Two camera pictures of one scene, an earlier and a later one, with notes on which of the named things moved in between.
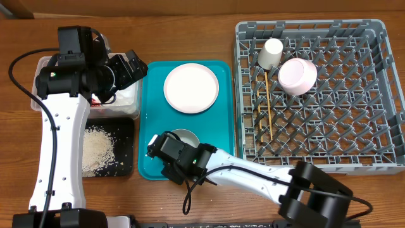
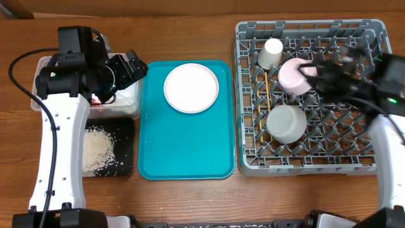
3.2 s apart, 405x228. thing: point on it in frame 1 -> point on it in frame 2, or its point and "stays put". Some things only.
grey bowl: x=186 y=137 -> x=286 y=123
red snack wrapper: x=95 y=103 stays put
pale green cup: x=270 y=55 stays put
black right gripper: x=171 y=170 -> x=330 y=71
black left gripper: x=128 y=76 stays put
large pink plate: x=191 y=87 stays put
